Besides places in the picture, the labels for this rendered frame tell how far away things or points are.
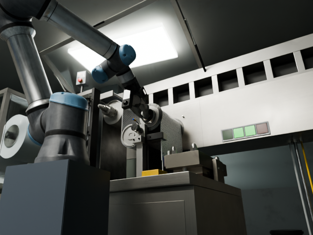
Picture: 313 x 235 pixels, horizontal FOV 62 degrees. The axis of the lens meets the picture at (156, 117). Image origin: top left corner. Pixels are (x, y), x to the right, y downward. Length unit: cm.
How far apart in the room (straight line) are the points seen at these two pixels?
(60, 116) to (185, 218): 49
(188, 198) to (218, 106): 80
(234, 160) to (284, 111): 230
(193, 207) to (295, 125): 77
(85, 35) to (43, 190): 55
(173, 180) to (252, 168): 286
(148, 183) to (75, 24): 60
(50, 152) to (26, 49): 40
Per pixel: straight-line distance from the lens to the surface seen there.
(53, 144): 76
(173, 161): 116
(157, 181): 89
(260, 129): 145
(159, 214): 91
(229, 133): 148
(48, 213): 68
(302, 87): 151
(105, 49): 102
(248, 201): 362
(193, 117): 159
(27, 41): 102
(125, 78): 121
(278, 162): 370
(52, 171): 69
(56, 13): 98
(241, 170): 367
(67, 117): 78
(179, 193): 88
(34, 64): 99
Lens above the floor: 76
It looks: 22 degrees up
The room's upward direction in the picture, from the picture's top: 1 degrees counter-clockwise
